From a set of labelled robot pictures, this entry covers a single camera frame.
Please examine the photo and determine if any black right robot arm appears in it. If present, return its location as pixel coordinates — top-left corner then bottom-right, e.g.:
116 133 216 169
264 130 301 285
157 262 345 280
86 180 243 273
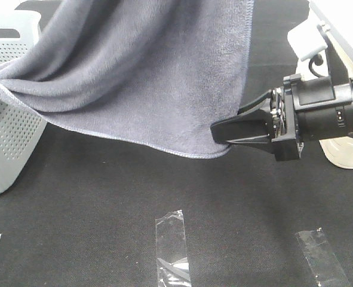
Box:
210 74 353 161

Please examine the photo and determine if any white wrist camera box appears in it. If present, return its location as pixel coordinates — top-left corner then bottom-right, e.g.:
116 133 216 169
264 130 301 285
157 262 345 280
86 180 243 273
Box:
287 19 328 62

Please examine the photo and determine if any right clear tape strip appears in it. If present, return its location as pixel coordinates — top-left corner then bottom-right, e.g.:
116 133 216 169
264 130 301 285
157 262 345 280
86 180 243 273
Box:
295 227 352 287

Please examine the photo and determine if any grey microfibre towel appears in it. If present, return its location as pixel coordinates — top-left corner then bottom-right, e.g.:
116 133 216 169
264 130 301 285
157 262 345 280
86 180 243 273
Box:
0 1 254 159

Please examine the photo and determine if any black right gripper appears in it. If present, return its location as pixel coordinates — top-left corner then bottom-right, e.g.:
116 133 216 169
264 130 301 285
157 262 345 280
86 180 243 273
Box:
210 75 353 161

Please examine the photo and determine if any white plastic storage bin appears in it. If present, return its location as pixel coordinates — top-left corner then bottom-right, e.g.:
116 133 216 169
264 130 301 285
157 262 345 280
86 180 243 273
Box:
287 1 353 169

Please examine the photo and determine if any middle clear tape strip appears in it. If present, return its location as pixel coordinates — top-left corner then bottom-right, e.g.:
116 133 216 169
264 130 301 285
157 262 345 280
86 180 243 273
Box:
155 210 192 286

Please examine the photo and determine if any grey perforated laundry basket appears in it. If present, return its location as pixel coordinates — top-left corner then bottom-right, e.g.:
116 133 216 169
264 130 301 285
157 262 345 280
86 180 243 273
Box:
0 10 46 194

